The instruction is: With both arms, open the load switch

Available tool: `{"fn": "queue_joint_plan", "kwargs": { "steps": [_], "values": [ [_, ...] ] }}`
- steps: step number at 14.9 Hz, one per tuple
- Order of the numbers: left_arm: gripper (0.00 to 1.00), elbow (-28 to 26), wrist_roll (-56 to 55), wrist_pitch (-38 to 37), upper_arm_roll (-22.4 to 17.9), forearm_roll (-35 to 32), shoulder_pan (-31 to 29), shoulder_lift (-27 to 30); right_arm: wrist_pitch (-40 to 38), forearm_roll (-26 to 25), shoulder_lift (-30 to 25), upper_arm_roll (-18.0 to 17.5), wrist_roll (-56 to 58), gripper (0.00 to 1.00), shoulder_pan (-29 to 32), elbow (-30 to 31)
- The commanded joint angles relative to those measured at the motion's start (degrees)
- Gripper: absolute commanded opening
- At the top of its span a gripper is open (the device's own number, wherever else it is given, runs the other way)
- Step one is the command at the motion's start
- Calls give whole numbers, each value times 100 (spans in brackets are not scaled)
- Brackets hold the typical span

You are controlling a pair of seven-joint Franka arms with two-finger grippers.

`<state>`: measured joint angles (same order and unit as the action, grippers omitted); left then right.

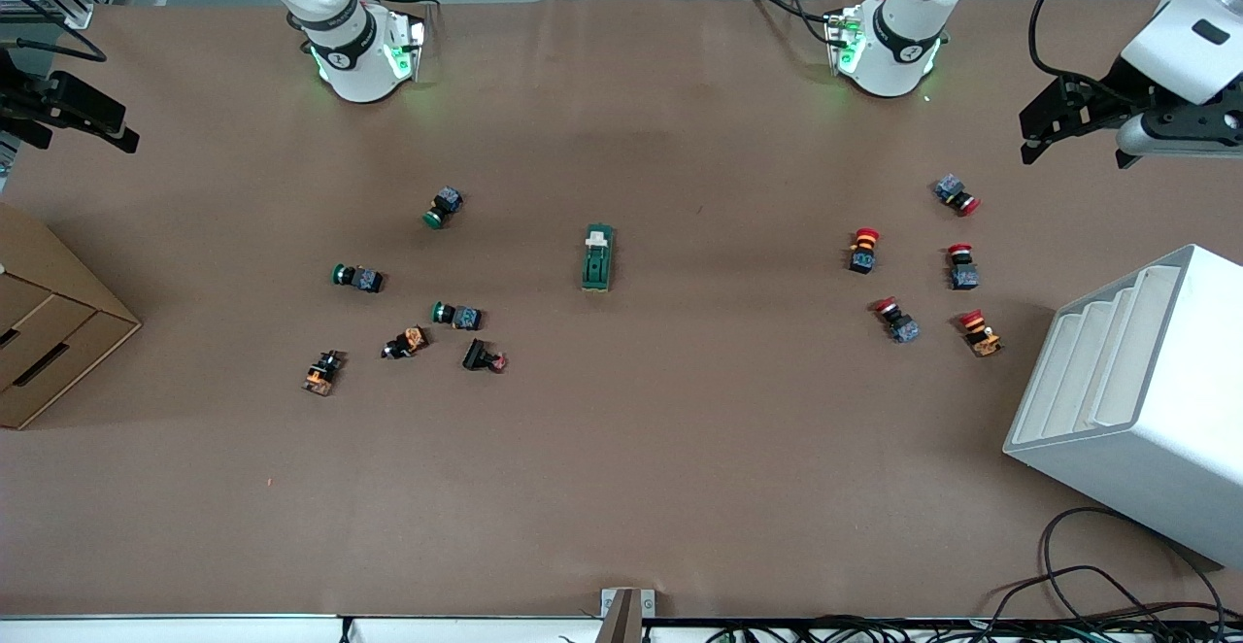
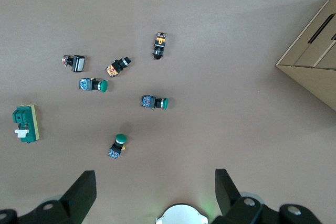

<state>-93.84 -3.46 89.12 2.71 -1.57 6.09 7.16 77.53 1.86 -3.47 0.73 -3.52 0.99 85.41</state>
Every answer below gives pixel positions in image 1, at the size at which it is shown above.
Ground brown cardboard box with slots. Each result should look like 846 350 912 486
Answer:
0 203 143 430

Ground red mushroom button orange block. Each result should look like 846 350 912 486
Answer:
957 309 1004 358

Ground white stepped storage bin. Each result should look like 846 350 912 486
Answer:
1003 244 1243 569

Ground brown table cover mat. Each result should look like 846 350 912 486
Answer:
0 0 1243 620

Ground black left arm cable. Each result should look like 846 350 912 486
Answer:
1027 0 1118 85

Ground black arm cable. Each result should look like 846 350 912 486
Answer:
1027 0 1118 85
0 0 443 63

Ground red mushroom button orange ring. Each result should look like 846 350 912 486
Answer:
847 227 882 275

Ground black button switch orange block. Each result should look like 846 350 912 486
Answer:
301 350 346 397

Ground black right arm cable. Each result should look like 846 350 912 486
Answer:
0 0 443 63

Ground black selector switch orange block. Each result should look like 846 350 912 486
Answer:
381 325 431 361

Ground black looped cable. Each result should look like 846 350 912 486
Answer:
981 507 1229 625

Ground black red switch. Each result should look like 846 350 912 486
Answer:
461 337 509 374

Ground white table edge rail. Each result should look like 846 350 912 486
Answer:
0 614 603 643

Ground black cable bundle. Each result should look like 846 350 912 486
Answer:
709 614 1243 643

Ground grey metal edge bracket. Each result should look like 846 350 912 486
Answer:
600 588 656 643

